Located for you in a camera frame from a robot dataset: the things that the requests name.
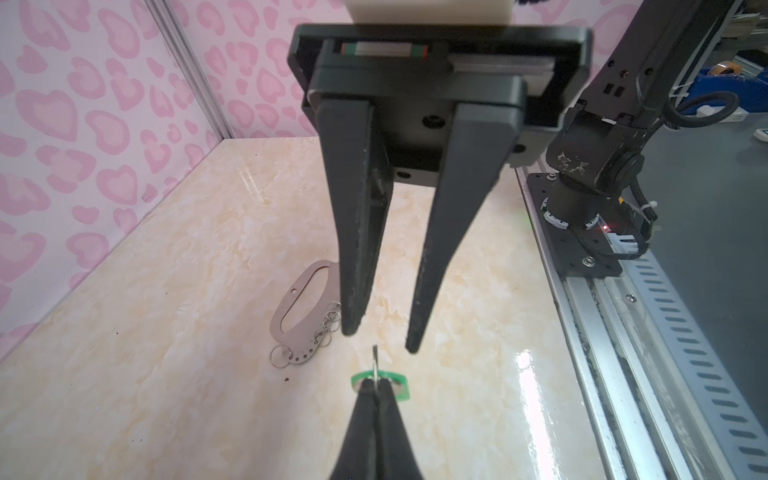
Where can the left corner aluminium post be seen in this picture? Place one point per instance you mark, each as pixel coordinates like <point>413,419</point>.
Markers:
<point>174,35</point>

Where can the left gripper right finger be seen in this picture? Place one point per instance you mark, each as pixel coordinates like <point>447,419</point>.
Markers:
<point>395,457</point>

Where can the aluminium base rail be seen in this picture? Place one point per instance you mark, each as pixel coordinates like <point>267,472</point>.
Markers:
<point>660,401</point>

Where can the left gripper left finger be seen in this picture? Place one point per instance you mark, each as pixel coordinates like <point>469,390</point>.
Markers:
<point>358,455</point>

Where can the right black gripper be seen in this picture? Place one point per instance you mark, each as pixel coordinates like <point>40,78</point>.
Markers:
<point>384,97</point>

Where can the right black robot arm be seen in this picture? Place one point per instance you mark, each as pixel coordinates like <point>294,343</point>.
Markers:
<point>597,152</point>

